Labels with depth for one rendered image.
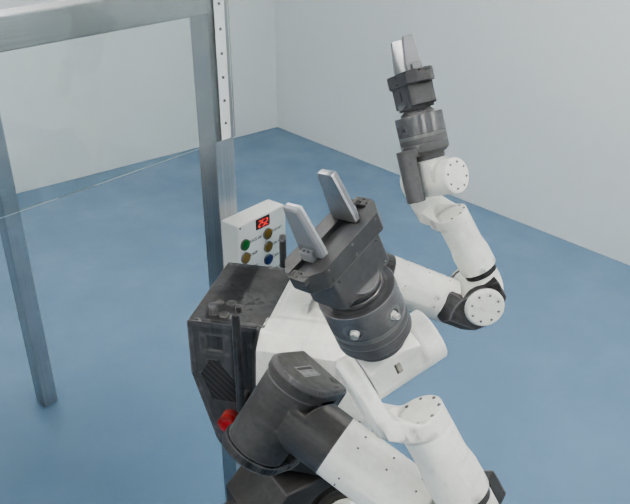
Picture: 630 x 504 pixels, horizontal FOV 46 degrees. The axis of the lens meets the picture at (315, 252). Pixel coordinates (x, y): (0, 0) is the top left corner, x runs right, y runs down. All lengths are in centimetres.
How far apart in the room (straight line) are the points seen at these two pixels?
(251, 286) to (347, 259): 53
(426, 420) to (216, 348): 42
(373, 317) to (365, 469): 29
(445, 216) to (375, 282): 66
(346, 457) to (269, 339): 23
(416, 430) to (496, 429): 211
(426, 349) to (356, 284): 14
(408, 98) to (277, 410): 62
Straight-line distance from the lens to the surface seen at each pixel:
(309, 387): 100
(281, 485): 134
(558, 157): 439
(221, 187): 178
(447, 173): 134
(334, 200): 75
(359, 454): 101
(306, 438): 101
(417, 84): 135
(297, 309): 119
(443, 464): 92
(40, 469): 293
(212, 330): 117
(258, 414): 102
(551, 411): 314
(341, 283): 74
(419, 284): 142
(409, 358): 85
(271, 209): 185
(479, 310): 144
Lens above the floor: 192
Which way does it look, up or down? 28 degrees down
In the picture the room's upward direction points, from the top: straight up
